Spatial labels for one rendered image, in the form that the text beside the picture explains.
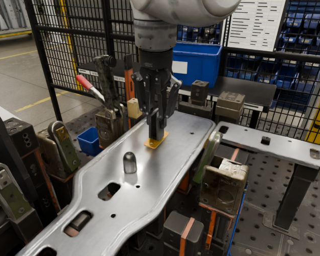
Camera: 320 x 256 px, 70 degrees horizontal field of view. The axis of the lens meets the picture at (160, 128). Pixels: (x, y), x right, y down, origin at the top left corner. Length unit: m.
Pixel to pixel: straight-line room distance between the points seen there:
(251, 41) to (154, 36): 0.60
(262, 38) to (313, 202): 0.64
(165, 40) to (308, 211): 0.77
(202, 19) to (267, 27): 0.71
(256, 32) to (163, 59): 0.58
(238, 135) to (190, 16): 0.46
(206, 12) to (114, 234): 0.37
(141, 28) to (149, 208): 0.35
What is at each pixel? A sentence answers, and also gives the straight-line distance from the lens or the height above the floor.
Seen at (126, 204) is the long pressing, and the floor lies 1.00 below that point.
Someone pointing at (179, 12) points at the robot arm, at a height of 1.34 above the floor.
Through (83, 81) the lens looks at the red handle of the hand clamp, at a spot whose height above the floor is 1.14.
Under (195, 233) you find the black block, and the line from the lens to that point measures 0.46.
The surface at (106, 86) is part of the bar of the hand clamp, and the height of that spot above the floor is 1.14.
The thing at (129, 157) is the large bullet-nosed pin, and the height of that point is 1.04.
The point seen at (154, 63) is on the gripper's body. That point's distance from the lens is 0.50.
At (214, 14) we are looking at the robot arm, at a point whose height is 1.34.
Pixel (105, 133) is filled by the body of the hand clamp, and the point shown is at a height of 0.99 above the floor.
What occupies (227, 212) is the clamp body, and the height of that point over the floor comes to 0.94.
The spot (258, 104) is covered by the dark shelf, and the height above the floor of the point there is 1.03.
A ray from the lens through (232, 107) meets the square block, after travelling 0.77.
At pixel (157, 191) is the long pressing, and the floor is 1.00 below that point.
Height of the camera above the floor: 1.37
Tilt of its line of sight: 32 degrees down
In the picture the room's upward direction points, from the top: straight up
